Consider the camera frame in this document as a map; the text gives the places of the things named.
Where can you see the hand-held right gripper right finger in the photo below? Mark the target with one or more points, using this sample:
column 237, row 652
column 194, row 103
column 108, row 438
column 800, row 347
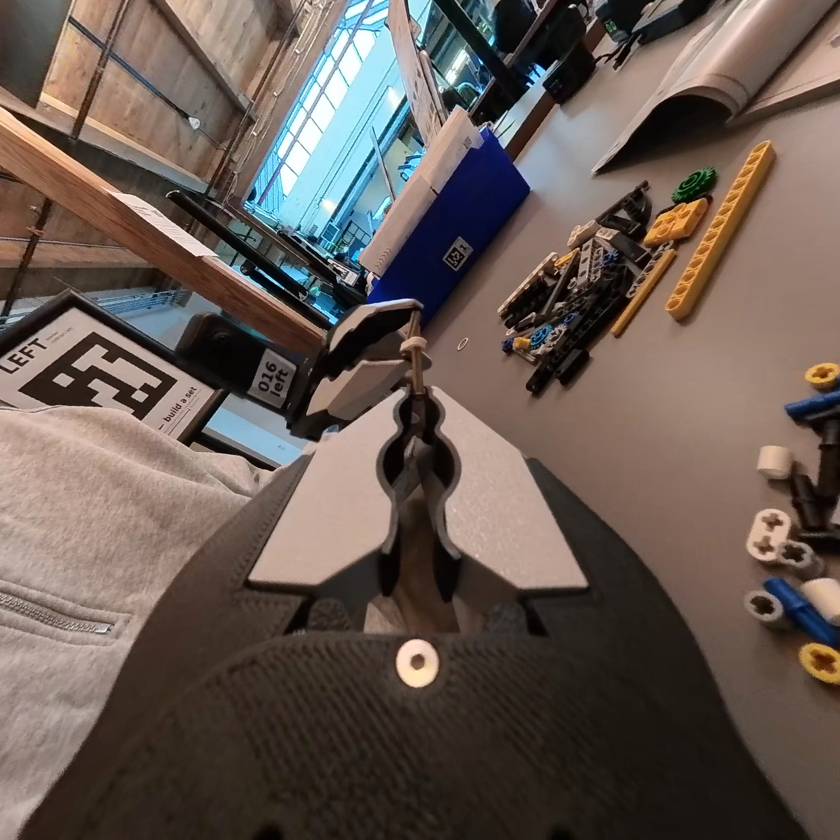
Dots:
column 512, row 525

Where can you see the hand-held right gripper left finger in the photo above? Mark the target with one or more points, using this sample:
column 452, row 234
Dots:
column 321, row 525

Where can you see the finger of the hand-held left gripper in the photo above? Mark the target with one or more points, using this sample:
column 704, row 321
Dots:
column 358, row 387
column 367, row 325

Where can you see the white lego bushing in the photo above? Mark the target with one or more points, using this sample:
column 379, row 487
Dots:
column 412, row 345

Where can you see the tan lego axle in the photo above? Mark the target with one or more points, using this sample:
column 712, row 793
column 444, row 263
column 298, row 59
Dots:
column 420, row 371

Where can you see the pile of lego beams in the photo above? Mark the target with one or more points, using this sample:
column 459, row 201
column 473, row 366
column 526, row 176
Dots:
column 577, row 295

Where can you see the thin yellow lego axle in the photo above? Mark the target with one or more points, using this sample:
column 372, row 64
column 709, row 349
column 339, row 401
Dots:
column 643, row 293

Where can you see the pile of small lego pins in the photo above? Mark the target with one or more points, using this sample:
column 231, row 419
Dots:
column 810, row 499

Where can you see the yellow lego plate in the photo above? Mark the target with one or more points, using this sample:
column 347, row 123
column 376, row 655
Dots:
column 676, row 220

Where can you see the green lego gear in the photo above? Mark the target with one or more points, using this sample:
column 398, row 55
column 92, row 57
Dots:
column 694, row 185

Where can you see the long yellow lego beam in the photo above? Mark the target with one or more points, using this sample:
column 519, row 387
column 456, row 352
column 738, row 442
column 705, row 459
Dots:
column 718, row 229

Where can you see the lego instruction booklet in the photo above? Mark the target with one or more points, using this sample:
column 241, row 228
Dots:
column 754, row 59

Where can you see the paper label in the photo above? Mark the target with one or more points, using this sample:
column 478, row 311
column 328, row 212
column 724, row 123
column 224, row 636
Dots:
column 164, row 223

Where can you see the blue storage bin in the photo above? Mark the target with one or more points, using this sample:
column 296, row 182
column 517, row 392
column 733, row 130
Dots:
column 453, row 223

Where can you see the white envelopes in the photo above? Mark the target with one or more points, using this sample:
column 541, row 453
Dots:
column 420, row 190

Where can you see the wooden pillar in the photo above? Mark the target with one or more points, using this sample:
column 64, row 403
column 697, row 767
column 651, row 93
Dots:
column 131, row 220

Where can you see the person's grey sweater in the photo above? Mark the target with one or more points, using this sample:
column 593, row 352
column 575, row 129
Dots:
column 85, row 558

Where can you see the black cube charger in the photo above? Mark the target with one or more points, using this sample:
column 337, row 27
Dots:
column 569, row 72

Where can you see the black power bank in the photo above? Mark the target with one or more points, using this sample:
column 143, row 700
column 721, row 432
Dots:
column 617, row 23

